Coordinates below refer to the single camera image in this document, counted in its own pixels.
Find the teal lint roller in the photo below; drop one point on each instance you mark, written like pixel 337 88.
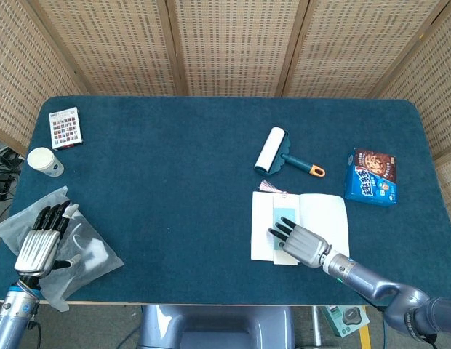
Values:
pixel 269 149

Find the blue cookie box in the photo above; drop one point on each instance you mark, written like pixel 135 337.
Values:
pixel 371 174

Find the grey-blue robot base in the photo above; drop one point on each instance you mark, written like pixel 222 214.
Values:
pixel 218 327

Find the dark blue table cloth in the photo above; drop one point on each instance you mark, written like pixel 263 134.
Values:
pixel 156 163

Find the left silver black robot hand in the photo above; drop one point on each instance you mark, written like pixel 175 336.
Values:
pixel 36 251

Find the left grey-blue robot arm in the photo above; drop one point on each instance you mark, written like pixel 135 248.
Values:
pixel 14 316

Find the white paper cup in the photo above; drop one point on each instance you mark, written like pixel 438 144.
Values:
pixel 41 160

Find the picture grid card box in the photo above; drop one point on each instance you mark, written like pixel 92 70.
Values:
pixel 65 127

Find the translucent plastic bag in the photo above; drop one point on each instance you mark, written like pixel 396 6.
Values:
pixel 94 254

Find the light blue tasselled bookmark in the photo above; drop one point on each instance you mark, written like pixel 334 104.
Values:
pixel 283 211

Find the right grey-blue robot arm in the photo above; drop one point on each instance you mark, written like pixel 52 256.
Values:
pixel 403 301

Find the bamboo folding screen panel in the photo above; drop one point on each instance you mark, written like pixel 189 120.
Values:
pixel 429 72
pixel 349 47
pixel 232 47
pixel 22 72
pixel 112 47

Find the metal table leg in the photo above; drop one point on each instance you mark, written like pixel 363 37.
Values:
pixel 316 327

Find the teal product box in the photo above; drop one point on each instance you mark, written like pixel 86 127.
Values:
pixel 345 320

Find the open white lined notebook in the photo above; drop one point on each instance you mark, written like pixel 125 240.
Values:
pixel 323 218

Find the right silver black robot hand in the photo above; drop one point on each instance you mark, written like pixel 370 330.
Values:
pixel 305 247

